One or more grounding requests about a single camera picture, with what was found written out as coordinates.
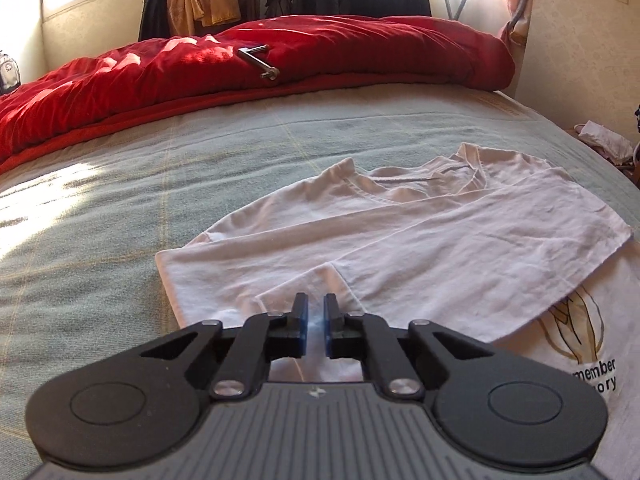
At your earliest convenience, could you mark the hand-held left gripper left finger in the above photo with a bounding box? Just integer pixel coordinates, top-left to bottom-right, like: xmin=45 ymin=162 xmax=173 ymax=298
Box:
xmin=142 ymin=293 xmax=309 ymax=402

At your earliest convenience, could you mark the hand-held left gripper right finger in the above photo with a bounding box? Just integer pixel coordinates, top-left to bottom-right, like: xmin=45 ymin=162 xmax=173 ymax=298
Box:
xmin=323 ymin=293 xmax=491 ymax=402

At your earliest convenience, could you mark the white printed t-shirt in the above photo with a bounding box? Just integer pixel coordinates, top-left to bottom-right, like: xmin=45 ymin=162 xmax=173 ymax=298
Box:
xmin=155 ymin=142 xmax=636 ymax=466

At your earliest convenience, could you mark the pile of pale clothes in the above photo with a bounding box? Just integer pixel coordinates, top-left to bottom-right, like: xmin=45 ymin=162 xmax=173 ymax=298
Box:
xmin=575 ymin=120 xmax=636 ymax=166

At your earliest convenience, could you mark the green plaid blanket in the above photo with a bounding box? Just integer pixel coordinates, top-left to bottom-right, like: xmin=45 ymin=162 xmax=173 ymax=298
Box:
xmin=0 ymin=87 xmax=640 ymax=461

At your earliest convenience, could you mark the red quilt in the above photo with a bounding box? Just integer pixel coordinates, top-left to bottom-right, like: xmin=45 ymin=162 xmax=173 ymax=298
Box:
xmin=0 ymin=15 xmax=516 ymax=163

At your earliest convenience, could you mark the orange draped garment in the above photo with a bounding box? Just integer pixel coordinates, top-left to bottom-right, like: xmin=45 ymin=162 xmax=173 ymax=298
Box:
xmin=166 ymin=0 xmax=242 ymax=36

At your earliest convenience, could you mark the black draped garment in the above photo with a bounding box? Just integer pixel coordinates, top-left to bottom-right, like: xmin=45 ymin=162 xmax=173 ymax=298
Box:
xmin=142 ymin=0 xmax=171 ymax=41

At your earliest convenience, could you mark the pink curtain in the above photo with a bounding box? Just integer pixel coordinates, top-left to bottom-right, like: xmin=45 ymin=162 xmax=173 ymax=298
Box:
xmin=502 ymin=0 xmax=538 ymax=51

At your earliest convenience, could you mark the grey backpack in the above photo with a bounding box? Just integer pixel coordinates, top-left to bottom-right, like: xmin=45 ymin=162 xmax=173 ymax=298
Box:
xmin=0 ymin=51 xmax=21 ymax=96

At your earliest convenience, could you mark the metal crank handle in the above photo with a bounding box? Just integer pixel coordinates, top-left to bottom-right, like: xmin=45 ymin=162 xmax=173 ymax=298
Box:
xmin=236 ymin=44 xmax=281 ymax=81

